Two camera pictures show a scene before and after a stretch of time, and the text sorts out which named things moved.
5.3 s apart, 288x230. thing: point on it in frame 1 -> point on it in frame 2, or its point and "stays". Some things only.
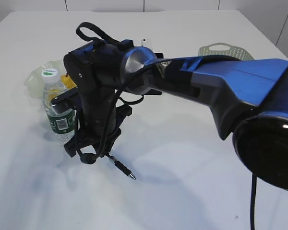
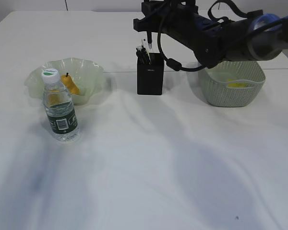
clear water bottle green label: [62, 126] stays
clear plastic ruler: [146, 42] stays
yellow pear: [67, 81] stays
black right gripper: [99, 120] -> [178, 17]
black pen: [121, 166] -> [149, 39]
